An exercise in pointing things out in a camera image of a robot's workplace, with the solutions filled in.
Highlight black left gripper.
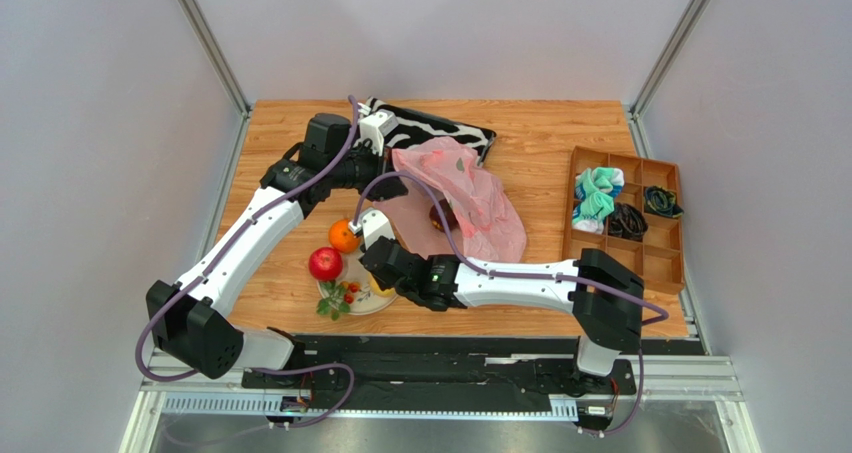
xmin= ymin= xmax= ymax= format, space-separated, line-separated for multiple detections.
xmin=328 ymin=142 xmax=409 ymax=203

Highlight yellow peach fruit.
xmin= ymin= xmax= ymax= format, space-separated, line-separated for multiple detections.
xmin=368 ymin=275 xmax=396 ymax=298

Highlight orange fruit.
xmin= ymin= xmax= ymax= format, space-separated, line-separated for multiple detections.
xmin=327 ymin=219 xmax=361 ymax=254

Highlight pink printed plastic bag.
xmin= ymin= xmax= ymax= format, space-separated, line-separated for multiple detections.
xmin=374 ymin=137 xmax=527 ymax=263

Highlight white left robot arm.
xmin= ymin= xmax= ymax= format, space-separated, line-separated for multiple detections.
xmin=145 ymin=111 xmax=398 ymax=379

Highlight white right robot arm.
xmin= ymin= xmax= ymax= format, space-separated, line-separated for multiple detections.
xmin=359 ymin=237 xmax=645 ymax=377

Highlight white floral plate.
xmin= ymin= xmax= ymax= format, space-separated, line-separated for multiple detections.
xmin=316 ymin=255 xmax=396 ymax=320

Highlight zebra striped cloth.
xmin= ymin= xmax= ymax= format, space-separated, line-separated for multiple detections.
xmin=359 ymin=97 xmax=497 ymax=165

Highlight red apple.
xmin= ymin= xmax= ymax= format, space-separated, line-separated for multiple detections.
xmin=308 ymin=247 xmax=344 ymax=282

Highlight teal and white socks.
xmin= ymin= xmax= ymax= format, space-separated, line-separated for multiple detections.
xmin=571 ymin=167 xmax=625 ymax=234

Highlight black rolled socks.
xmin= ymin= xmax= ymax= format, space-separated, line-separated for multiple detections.
xmin=607 ymin=203 xmax=649 ymax=242

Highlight wooden compartment tray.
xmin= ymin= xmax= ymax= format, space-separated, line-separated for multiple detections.
xmin=562 ymin=147 xmax=685 ymax=295

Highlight dark blue patterned socks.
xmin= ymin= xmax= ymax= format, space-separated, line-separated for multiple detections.
xmin=643 ymin=186 xmax=684 ymax=219

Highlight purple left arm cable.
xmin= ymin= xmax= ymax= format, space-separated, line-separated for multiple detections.
xmin=135 ymin=94 xmax=364 ymax=382

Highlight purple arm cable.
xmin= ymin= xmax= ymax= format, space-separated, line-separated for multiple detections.
xmin=352 ymin=170 xmax=670 ymax=437
xmin=135 ymin=94 xmax=364 ymax=382

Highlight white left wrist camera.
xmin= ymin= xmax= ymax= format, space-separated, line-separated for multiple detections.
xmin=358 ymin=110 xmax=398 ymax=156

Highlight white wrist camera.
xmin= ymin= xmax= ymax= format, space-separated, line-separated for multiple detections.
xmin=358 ymin=110 xmax=398 ymax=156
xmin=347 ymin=207 xmax=396 ymax=252

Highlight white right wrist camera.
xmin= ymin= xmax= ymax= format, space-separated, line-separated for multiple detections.
xmin=347 ymin=207 xmax=396 ymax=252

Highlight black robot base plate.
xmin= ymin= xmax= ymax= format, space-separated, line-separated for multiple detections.
xmin=241 ymin=335 xmax=638 ymax=413

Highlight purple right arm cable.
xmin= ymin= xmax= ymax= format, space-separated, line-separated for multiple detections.
xmin=352 ymin=170 xmax=670 ymax=437

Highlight aluminium frame rail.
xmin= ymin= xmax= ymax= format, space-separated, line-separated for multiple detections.
xmin=120 ymin=348 xmax=760 ymax=452

